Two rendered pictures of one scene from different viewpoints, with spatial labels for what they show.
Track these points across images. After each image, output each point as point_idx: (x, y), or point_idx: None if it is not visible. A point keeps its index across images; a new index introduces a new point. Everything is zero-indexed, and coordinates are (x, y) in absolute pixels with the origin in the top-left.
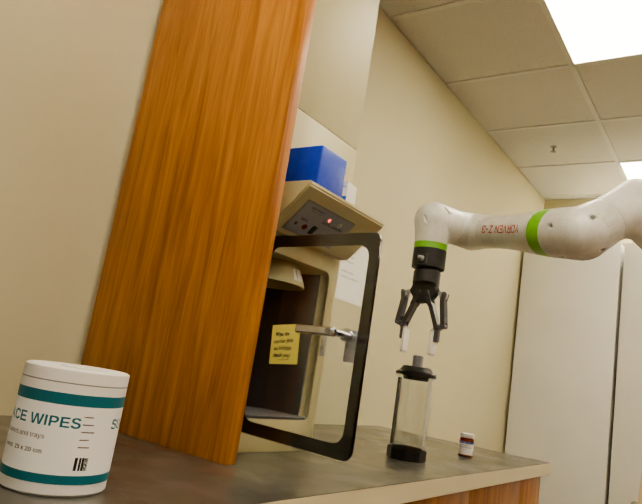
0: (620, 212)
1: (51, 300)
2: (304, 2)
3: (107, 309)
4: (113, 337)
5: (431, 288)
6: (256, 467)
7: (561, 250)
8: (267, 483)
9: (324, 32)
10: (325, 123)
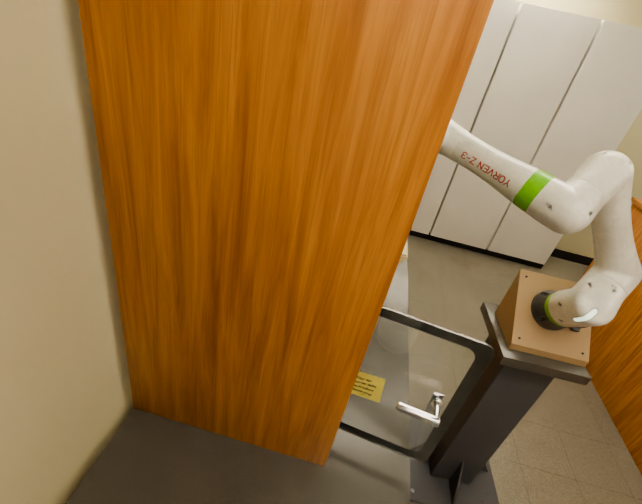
0: (605, 201)
1: (79, 364)
2: (486, 4)
3: (147, 343)
4: (167, 368)
5: None
6: (339, 447)
7: (547, 226)
8: (375, 496)
9: None
10: None
